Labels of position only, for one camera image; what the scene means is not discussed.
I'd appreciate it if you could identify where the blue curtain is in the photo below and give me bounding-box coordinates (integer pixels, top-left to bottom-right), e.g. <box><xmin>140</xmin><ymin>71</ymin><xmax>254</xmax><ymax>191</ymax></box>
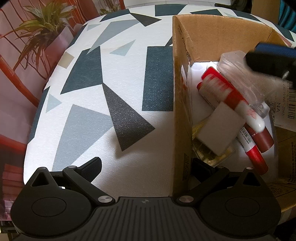
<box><xmin>277</xmin><ymin>0</ymin><xmax>296</xmax><ymax>30</ymax></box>

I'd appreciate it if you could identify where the clear plastic box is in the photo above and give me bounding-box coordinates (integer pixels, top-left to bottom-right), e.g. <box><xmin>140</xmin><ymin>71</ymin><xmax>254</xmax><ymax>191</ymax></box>
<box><xmin>218</xmin><ymin>51</ymin><xmax>271</xmax><ymax>120</ymax></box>

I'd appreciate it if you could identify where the dark red lipstick tube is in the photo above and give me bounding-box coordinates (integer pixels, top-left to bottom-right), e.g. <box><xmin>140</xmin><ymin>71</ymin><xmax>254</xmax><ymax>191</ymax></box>
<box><xmin>245</xmin><ymin>124</ymin><xmax>275</xmax><ymax>153</ymax></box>

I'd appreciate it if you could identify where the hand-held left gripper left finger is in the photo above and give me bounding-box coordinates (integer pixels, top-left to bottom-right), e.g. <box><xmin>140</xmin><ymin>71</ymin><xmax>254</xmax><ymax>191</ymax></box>
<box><xmin>25</xmin><ymin>157</ymin><xmax>115</xmax><ymax>205</ymax></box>

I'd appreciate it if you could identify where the white rectangular block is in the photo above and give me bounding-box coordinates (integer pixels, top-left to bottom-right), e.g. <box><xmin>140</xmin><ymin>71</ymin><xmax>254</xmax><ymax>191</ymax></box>
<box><xmin>198</xmin><ymin>102</ymin><xmax>247</xmax><ymax>157</ymax></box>

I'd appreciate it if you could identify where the gold card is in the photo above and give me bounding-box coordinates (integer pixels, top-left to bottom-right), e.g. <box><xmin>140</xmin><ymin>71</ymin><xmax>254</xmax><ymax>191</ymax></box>
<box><xmin>192</xmin><ymin>118</ymin><xmax>235</xmax><ymax>167</ymax></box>

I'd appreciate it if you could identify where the red and white marker pen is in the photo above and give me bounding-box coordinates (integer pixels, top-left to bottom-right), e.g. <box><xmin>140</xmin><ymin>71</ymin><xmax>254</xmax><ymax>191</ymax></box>
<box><xmin>238</xmin><ymin>127</ymin><xmax>269</xmax><ymax>175</ymax></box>

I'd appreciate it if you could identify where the white tube with red band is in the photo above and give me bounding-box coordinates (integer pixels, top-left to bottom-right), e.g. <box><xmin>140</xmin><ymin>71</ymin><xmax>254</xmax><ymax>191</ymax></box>
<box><xmin>231</xmin><ymin>102</ymin><xmax>265</xmax><ymax>133</ymax></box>

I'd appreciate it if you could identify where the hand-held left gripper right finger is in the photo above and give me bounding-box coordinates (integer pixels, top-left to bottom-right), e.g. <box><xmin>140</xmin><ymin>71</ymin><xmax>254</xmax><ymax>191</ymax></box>
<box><xmin>176</xmin><ymin>158</ymin><xmax>269</xmax><ymax>205</ymax></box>

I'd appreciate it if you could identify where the printed plant backdrop cloth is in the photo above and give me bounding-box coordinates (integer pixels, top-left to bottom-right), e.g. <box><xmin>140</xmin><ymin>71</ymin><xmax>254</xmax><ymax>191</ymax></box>
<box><xmin>0</xmin><ymin>0</ymin><xmax>125</xmax><ymax>223</ymax></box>

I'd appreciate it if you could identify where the brown cardboard box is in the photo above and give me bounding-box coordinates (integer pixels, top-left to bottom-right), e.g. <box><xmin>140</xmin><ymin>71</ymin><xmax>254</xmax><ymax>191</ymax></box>
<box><xmin>172</xmin><ymin>14</ymin><xmax>296</xmax><ymax>212</ymax></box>

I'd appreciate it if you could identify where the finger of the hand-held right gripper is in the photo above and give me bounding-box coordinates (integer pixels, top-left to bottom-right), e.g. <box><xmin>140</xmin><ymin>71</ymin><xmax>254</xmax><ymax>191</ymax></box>
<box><xmin>245</xmin><ymin>42</ymin><xmax>296</xmax><ymax>81</ymax></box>

